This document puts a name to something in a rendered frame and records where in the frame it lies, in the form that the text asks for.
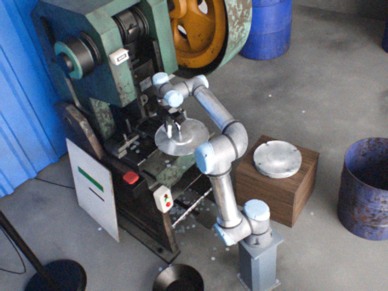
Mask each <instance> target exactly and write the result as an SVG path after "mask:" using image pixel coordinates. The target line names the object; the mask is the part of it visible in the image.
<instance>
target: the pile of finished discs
mask: <svg viewBox="0 0 388 291"><path fill-rule="evenodd" d="M253 160H254V165H255V167H256V169H257V170H258V171H259V172H261V173H262V174H263V175H266V176H267V175H268V176H269V177H272V178H284V177H288V176H291V175H293V174H294V173H296V172H297V171H298V170H299V168H300V167H301V162H302V156H301V152H299V150H297V148H296V147H295V146H294V145H292V144H290V143H288V142H284V141H270V142H267V144H262V145H260V146H259V147H257V148H256V150H255V152H254V156H253Z"/></svg>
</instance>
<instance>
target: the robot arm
mask: <svg viewBox="0 0 388 291"><path fill-rule="evenodd" d="M152 80H153V86H154V89H155V94H156V96H157V99H158V100H157V101H156V102H157V103H158V104H159V110H158V111H157V112H156V113H157V116H158V115H159V118H158V120H159V121H161V122H163V123H164V126H163V127H162V130H163V131H164V132H166V134H167V136H168V138H171V137H172V126H171V125H169V124H172V123H174V124H176V126H177V129H178V131H179V129H180V126H181V125H183V124H184V123H185V122H186V121H187V118H186V117H184V116H183V115H182V114H181V113H180V112H179V111H178V110H177V109H176V107H178V106H179V105H180V104H181V103H182V100H183V99H184V98H187V97H189V96H192V95H193V97H194V98H195V99H196V100H197V101H198V102H199V104H201V106H202V108H203V109H204V110H205V111H206V112H207V114H208V115H209V116H210V117H211V119H212V121H213V122H214V123H215V124H216V125H217V126H218V127H219V128H220V130H221V131H222V132H221V136H219V137H217V138H214V139H212V140H210V141H207V142H204V143H203V144H201V145H199V146H198V147H197V148H196V150H195V159H196V163H197V165H198V168H199V170H200V171H202V172H203V173H204V174H206V175H207V176H209V178H210V183H211V186H212V190H213V195H214V198H215V200H216V205H217V208H218V213H219V215H218V217H217V221H218V223H217V224H215V225H214V229H215V230H216V232H217V234H218V235H219V237H220V239H221V240H222V242H223V243H224V244H225V245H227V246H230V245H232V244H234V243H236V242H238V241H239V240H241V239H242V240H244V242H245V243H246V244H247V245H248V246H249V247H252V248H255V249H261V248H264V247H266V246H268V245H269V244H270V242H272V239H273V231H272V229H271V228H270V226H269V216H270V213H269V207H268V206H267V204H266V203H265V202H263V201H261V200H257V199H253V200H250V201H247V202H246V203H245V206H244V207H243V209H242V210H240V211H239V210H237V206H236V201H235V196H234V192H233V187H232V182H231V179H230V173H229V172H230V171H231V169H232V165H231V162H232V161H234V160H235V159H238V158H239V157H241V156H242V155H243V154H244V153H245V152H246V150H247V145H248V136H247V132H246V129H245V127H243V125H242V124H241V123H240V122H239V121H237V120H235V119H234V117H233V116H232V115H231V114H230V113H229V112H228V111H227V110H226V109H225V108H224V107H223V106H222V104H221V103H220V102H219V101H218V99H217V98H216V97H215V96H214V95H213V94H212V93H211V92H210V91H209V89H208V86H209V85H208V82H207V80H206V77H205V76H204V75H198V76H195V77H193V78H191V79H188V80H186V81H183V82H180V83H178V84H175V85H172V84H171V83H169V79H168V76H167V74H166V73H163V72H160V73H156V74H154V75H153V78H152Z"/></svg>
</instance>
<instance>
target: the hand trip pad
mask: <svg viewBox="0 0 388 291"><path fill-rule="evenodd" d="M123 180H124V181H125V182H127V183H129V184H133V183H134V182H135V181H137V180H138V175H137V174H135V173H134V172H132V171H129V172H128V173H126V174H125V175H124V176H123Z"/></svg>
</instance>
